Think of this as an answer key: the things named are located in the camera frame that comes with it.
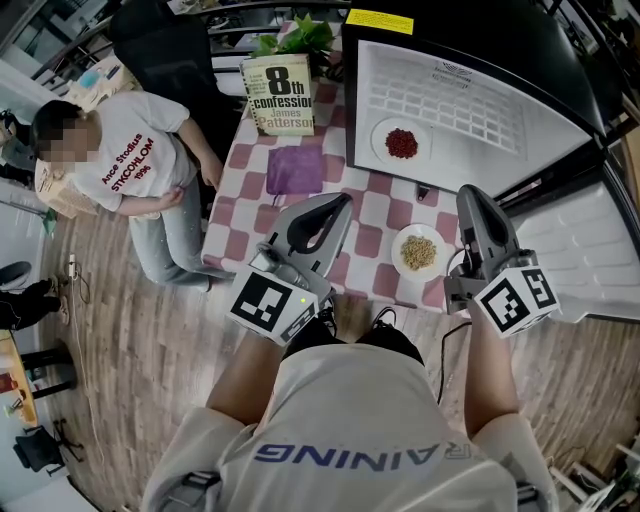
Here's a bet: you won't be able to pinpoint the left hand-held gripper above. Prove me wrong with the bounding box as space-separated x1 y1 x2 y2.
230 192 354 347

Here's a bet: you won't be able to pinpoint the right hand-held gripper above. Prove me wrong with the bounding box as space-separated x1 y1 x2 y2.
443 184 561 340

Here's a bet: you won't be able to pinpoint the plate of yellow noodles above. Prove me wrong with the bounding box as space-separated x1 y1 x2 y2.
390 222 447 284

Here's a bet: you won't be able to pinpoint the red bean food plate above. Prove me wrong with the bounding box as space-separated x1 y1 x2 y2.
370 115 433 164

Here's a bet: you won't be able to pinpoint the black mini fridge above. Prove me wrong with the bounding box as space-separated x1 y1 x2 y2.
341 0 640 324

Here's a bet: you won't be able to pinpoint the person's left forearm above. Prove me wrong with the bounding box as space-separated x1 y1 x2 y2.
205 329 292 430

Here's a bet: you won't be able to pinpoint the person's right forearm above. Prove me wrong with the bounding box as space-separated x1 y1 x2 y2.
464 309 522 437

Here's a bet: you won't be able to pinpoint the pink white checkered tablecloth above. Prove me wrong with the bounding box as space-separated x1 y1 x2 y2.
201 22 469 314

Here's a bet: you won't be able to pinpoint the purple cloth pouch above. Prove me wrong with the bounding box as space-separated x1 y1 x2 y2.
265 144 326 207

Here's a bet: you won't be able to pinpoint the black white sneaker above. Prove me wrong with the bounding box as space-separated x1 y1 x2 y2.
369 305 399 332
315 299 347 347

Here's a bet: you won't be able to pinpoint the person's black shorts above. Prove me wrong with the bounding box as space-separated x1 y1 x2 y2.
284 309 427 367

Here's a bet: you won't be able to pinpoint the cream paperback book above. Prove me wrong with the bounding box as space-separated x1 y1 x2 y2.
239 53 317 138

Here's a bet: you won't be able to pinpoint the person's white t-shirt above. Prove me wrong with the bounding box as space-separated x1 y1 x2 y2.
142 344 559 512

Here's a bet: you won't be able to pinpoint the green potted plant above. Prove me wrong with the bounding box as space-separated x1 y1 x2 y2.
249 13 347 84

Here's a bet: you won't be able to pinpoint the black office chair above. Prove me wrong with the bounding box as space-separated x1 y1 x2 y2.
109 0 247 167

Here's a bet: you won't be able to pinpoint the round wooden table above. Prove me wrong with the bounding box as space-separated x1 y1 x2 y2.
0 329 79 429

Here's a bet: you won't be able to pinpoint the black swivel chair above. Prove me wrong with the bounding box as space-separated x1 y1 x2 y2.
11 419 84 477

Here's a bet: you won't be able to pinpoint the white wire fridge shelf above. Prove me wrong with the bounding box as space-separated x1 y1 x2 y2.
366 74 527 152

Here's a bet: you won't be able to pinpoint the black cable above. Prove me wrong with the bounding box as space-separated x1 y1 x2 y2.
436 319 474 407

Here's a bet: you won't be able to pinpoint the grey shoulder strap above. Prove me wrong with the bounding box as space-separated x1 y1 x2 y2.
169 472 222 512
516 479 544 512

